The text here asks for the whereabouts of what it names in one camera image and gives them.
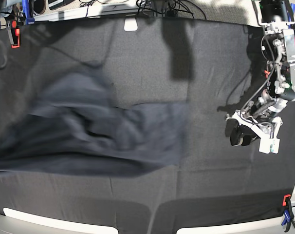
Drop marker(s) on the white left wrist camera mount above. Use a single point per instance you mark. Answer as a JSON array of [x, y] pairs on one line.
[[267, 132]]

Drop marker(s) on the red blue clamp near right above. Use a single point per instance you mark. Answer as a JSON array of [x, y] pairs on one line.
[[288, 214]]

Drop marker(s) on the dark navy t-shirt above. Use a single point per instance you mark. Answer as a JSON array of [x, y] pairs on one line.
[[74, 128]]

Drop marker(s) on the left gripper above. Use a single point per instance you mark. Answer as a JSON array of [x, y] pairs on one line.
[[238, 128]]

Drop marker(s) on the red black clamp far left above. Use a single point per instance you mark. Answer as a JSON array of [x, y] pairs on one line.
[[13, 33]]

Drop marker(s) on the blue clamp far left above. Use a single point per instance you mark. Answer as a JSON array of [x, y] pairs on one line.
[[28, 11]]

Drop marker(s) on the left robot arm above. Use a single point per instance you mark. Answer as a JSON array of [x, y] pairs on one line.
[[259, 117]]

